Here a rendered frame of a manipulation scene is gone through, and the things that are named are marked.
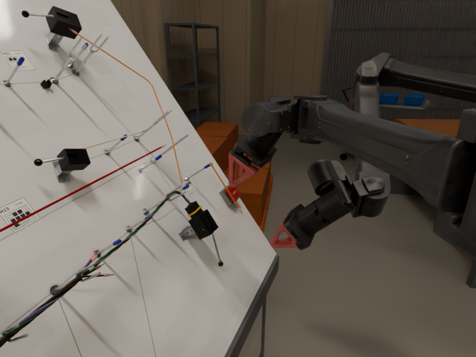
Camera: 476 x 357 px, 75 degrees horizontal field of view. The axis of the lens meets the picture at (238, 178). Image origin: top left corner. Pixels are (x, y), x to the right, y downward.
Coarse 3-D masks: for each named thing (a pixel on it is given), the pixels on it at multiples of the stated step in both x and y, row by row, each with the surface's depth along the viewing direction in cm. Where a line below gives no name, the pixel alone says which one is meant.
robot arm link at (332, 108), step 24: (312, 120) 52; (336, 120) 44; (360, 120) 39; (384, 120) 39; (336, 144) 44; (360, 144) 38; (384, 144) 33; (408, 144) 30; (432, 144) 27; (456, 144) 25; (384, 168) 34; (408, 168) 30; (432, 168) 27; (456, 168) 25; (432, 192) 27; (456, 192) 26; (456, 216) 26; (456, 240) 26
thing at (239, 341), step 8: (272, 264) 107; (272, 272) 105; (264, 280) 100; (272, 280) 108; (264, 288) 99; (256, 296) 94; (264, 296) 100; (256, 304) 92; (248, 312) 88; (256, 312) 94; (248, 320) 86; (240, 328) 83; (248, 328) 88; (240, 336) 82; (232, 344) 79; (240, 344) 83; (232, 352) 77
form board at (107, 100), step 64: (0, 0) 70; (64, 0) 85; (0, 64) 64; (128, 64) 94; (0, 128) 58; (64, 128) 69; (128, 128) 83; (192, 128) 105; (0, 192) 54; (64, 192) 63; (128, 192) 74; (0, 256) 50; (64, 256) 57; (128, 256) 67; (192, 256) 81; (256, 256) 102; (0, 320) 47; (64, 320) 53; (128, 320) 61; (192, 320) 73
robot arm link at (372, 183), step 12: (312, 168) 67; (324, 168) 65; (336, 168) 66; (312, 180) 66; (324, 180) 63; (348, 180) 63; (360, 180) 61; (372, 180) 59; (348, 192) 64; (360, 192) 59; (372, 192) 58; (360, 204) 61; (360, 216) 65
